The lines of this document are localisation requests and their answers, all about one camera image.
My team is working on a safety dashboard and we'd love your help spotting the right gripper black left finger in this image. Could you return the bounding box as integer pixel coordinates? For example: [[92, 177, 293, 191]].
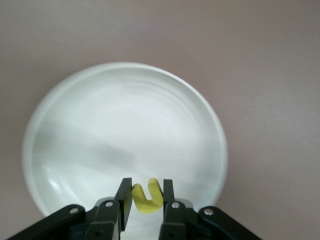
[[9, 177, 133, 240]]

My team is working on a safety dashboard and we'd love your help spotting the beige round plate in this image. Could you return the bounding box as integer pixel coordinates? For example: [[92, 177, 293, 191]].
[[21, 61, 229, 222]]

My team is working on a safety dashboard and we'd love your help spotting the yellow foam letter u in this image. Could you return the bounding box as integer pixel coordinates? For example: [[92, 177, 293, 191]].
[[131, 177, 165, 214]]

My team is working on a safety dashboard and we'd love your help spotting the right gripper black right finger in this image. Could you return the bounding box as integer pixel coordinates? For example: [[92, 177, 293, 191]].
[[159, 179, 261, 240]]

